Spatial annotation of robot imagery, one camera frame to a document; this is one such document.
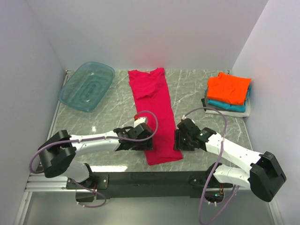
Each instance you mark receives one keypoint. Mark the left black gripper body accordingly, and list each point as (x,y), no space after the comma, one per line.
(146,145)

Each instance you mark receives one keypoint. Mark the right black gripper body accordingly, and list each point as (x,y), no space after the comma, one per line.
(184,143)

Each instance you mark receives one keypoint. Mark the magenta t-shirt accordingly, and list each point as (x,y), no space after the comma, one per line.
(151,93)

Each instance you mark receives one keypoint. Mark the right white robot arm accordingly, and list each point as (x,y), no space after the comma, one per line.
(260,172)

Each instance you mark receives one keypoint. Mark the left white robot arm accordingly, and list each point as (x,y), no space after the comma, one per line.
(58,154)

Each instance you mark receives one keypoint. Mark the grey folded t-shirt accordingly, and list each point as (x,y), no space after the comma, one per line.
(206,104)

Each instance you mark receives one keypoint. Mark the black base beam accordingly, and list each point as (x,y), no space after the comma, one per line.
(150,184)

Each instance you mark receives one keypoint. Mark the teal folded t-shirt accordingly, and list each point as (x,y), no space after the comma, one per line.
(228,107)

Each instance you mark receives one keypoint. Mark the orange folded t-shirt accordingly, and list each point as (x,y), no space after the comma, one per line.
(228,88)

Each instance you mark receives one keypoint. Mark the white folded t-shirt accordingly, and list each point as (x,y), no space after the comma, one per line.
(213,109)

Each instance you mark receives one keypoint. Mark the teal plastic bin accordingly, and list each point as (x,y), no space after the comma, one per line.
(87,86)

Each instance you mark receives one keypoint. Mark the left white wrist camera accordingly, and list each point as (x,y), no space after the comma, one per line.
(139,120)

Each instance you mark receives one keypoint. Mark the aluminium rail frame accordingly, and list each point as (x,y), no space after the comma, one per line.
(186,89)

